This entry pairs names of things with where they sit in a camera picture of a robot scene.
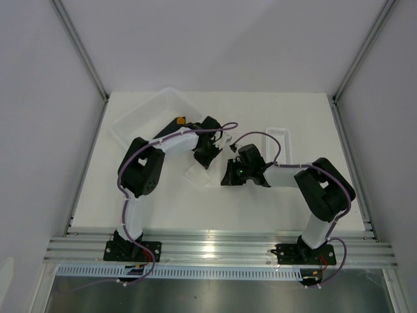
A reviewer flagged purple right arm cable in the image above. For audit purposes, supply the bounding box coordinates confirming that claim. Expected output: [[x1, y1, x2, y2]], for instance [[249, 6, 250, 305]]
[[233, 130, 356, 284]]

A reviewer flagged right aluminium frame post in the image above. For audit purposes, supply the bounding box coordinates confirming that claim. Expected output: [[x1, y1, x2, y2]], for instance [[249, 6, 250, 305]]
[[332, 0, 399, 104]]

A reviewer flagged aluminium mounting rail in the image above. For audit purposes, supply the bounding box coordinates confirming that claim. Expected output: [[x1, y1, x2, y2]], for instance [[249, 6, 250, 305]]
[[44, 228, 398, 269]]

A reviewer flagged small white utensil tray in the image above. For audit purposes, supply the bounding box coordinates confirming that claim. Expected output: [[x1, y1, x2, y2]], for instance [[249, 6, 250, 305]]
[[265, 127, 292, 164]]

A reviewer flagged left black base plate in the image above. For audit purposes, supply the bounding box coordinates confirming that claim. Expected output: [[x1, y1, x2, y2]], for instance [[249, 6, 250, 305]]
[[103, 241, 162, 263]]

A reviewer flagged dark navy rolled napkin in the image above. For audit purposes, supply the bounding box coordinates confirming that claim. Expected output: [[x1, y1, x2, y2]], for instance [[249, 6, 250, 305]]
[[154, 116, 186, 139]]

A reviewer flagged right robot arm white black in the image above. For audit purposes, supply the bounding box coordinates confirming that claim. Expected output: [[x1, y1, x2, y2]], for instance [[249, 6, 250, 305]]
[[220, 144, 356, 263]]

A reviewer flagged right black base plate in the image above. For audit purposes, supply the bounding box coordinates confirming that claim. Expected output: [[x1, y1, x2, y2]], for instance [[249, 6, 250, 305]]
[[270, 243, 336, 265]]

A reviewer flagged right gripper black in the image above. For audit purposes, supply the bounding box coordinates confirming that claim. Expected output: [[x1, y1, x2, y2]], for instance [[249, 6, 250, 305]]
[[222, 158, 253, 186]]

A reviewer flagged right side aluminium rail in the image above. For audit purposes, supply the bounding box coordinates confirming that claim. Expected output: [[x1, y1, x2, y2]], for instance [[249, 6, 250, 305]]
[[328, 95, 380, 242]]

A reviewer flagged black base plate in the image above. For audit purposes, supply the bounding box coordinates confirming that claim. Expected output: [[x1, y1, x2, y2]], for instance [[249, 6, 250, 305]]
[[270, 243, 336, 265], [103, 241, 162, 263]]

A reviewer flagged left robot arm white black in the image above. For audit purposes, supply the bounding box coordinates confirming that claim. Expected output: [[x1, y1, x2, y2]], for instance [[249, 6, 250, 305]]
[[108, 116, 224, 261]]

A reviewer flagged white slotted cable duct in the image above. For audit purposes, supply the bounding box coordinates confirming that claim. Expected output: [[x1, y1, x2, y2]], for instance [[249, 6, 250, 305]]
[[56, 264, 302, 281]]

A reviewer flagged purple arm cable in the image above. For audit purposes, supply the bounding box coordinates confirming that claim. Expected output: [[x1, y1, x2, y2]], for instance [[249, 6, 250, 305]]
[[233, 130, 356, 284], [117, 122, 238, 288]]

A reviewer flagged large white plastic basket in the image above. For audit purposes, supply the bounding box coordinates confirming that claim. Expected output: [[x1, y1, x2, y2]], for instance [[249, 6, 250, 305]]
[[109, 87, 202, 149]]

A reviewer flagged white paper napkin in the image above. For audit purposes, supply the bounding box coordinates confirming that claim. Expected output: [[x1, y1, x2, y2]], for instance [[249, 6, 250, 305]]
[[184, 164, 225, 188]]

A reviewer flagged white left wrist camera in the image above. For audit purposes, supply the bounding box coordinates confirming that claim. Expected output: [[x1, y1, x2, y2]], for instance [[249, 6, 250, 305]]
[[216, 132, 232, 145]]

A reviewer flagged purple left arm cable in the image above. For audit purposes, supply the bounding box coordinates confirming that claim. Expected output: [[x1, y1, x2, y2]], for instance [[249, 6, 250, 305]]
[[117, 122, 238, 288]]

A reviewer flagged aluminium frame post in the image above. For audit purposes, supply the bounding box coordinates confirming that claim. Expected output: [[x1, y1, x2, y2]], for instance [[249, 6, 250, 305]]
[[49, 0, 109, 102], [332, 0, 399, 104]]

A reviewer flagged left aluminium frame post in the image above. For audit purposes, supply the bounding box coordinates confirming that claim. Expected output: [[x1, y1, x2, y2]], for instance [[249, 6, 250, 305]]
[[49, 0, 109, 102]]

